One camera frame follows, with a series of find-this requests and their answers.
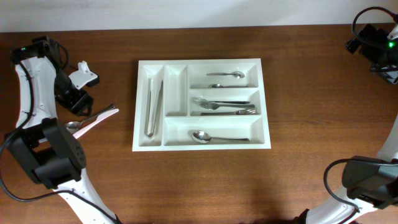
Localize large silver spoon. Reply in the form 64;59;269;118
65;103;116;134

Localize pink plastic knife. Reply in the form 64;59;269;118
73;109;119;139

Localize silver metal tongs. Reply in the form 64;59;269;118
144;78;163;138

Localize silver fork diagonal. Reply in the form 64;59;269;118
191;97;250;105

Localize silver fork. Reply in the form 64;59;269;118
198;102;256;110

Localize small silver spoon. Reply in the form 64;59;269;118
208;83;249;88
206;71;245;79

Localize silver fork tines down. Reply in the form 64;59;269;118
200;108;257;116

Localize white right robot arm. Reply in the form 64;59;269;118
293;9;397;224

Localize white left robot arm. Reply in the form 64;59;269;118
1;36;120;223

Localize white plastic cutlery tray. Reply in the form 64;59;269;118
132;58;271;152

